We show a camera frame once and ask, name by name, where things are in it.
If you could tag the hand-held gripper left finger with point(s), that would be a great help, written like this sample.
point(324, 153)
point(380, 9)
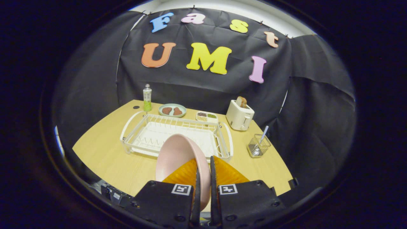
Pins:
point(196, 203)

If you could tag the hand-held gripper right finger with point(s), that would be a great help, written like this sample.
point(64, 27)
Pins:
point(215, 203)

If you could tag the pink plate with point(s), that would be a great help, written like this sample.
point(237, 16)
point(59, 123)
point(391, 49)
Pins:
point(178, 156)

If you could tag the pale green plate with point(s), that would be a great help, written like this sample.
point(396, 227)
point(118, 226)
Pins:
point(172, 115)

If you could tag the black box with white labels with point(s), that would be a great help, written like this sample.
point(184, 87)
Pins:
point(116, 195)

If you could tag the white compartment seasoning tray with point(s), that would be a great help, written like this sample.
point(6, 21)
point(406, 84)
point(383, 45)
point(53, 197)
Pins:
point(206, 116)

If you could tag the cream toaster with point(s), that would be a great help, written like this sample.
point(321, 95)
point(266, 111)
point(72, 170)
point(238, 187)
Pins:
point(238, 117)

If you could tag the brown meat piece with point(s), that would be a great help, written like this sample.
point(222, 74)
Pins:
point(177, 111)
point(167, 110)

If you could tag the brown bread slice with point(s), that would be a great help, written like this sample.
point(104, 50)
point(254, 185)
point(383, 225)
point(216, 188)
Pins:
point(241, 101)

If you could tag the black backdrop cloth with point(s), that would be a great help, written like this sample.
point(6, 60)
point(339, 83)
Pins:
point(206, 89)

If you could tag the green drink bottle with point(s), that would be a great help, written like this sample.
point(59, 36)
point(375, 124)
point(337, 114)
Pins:
point(147, 98)

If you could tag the black table edge bracket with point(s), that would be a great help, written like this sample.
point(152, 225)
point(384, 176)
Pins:
point(293, 183)

